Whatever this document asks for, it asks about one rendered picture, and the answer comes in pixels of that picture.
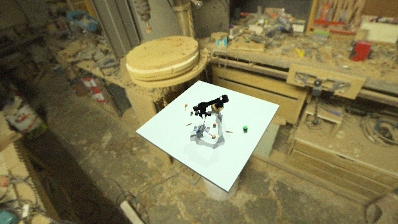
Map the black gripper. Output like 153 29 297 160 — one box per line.
195 109 211 119

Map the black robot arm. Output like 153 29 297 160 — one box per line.
193 95 229 111

